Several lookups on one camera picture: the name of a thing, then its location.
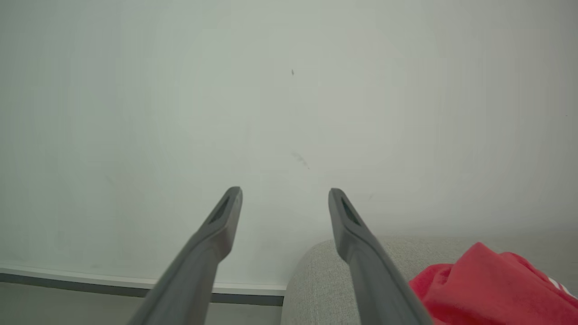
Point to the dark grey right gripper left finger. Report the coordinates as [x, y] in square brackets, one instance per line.
[198, 266]

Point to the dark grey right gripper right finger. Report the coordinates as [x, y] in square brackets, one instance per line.
[375, 275]

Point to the red clothing with white stripes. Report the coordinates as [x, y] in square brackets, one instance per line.
[492, 293]

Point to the grey fabric sofa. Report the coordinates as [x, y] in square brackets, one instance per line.
[320, 289]

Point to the white wall baseboard strip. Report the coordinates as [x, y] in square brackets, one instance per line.
[90, 282]

